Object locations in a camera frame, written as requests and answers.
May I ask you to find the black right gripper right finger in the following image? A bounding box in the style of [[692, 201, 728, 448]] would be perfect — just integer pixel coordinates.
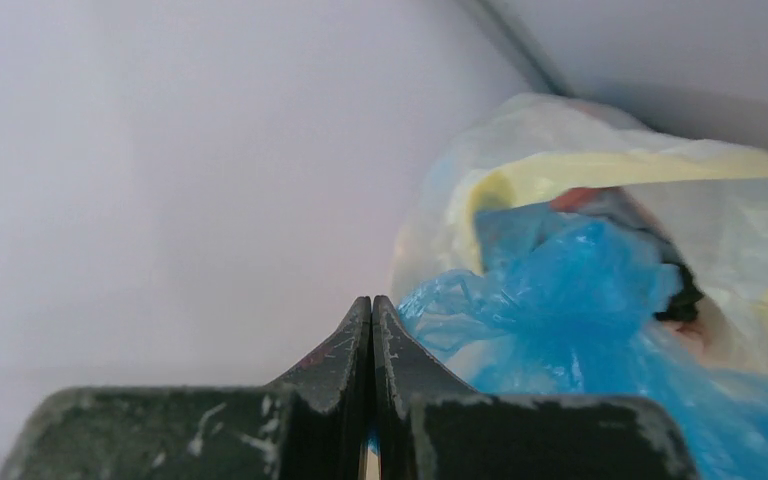
[[371, 296, 700, 479]]

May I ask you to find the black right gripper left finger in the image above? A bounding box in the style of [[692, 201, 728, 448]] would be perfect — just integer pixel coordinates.
[[0, 297, 372, 479]]

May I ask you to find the blue plastic trash bag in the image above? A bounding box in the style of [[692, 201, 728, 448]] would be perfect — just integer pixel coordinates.
[[397, 204, 768, 479]]

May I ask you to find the large translucent yellow bag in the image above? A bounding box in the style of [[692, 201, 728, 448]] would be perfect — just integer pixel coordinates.
[[390, 93, 768, 374]]

